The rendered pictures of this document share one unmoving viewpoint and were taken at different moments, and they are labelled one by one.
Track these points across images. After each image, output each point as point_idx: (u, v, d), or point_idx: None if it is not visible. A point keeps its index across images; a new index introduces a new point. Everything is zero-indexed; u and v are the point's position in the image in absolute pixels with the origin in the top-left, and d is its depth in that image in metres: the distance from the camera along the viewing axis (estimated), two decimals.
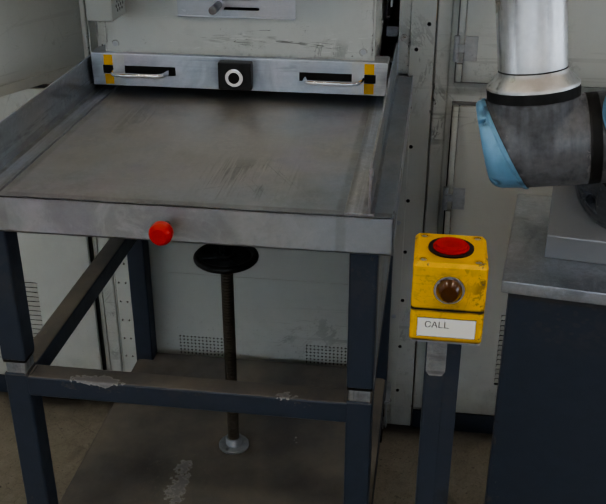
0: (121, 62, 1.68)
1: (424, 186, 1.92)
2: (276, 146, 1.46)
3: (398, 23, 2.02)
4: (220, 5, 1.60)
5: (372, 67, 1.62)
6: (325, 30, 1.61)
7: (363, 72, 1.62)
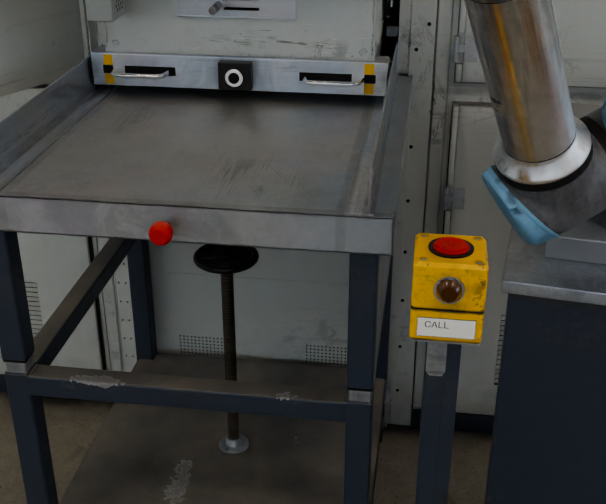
0: (121, 62, 1.68)
1: (424, 186, 1.92)
2: (276, 146, 1.46)
3: (398, 23, 2.02)
4: (220, 5, 1.60)
5: (372, 67, 1.62)
6: (325, 30, 1.61)
7: (363, 72, 1.62)
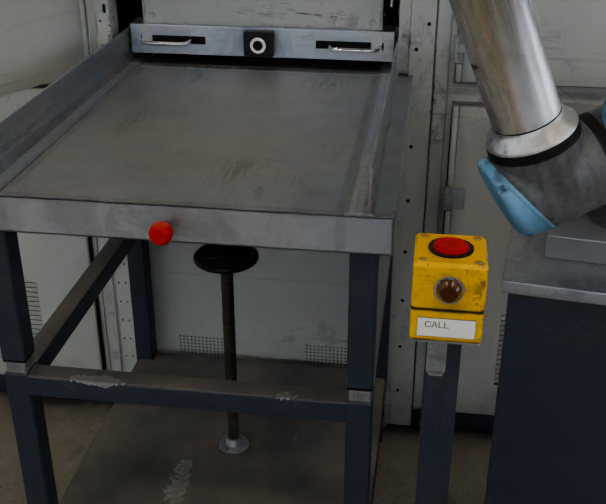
0: (149, 32, 1.89)
1: (424, 186, 1.92)
2: (276, 146, 1.46)
3: None
4: None
5: None
6: (339, 3, 1.82)
7: (381, 40, 1.83)
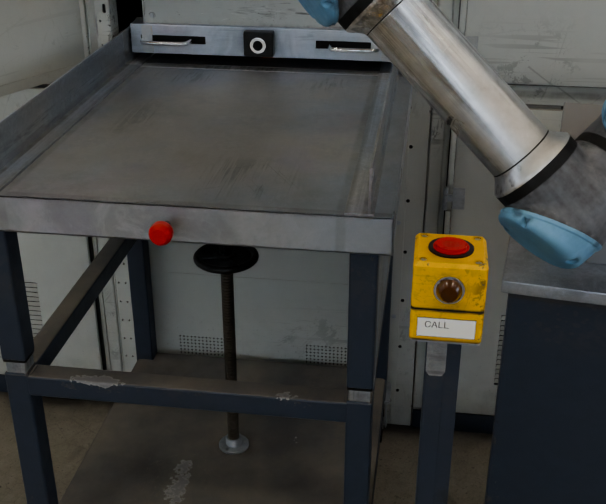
0: (149, 32, 1.89)
1: (424, 186, 1.92)
2: (276, 146, 1.46)
3: None
4: None
5: None
6: None
7: None
